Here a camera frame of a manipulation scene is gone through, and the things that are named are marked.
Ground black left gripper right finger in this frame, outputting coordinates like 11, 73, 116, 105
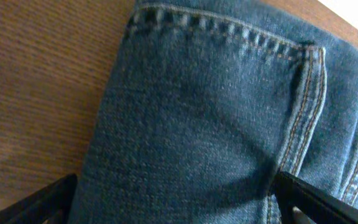
272, 172, 358, 224

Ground dark blue jeans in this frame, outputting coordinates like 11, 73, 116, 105
69, 1, 358, 223

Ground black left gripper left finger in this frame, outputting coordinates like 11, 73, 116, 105
0, 174, 78, 224

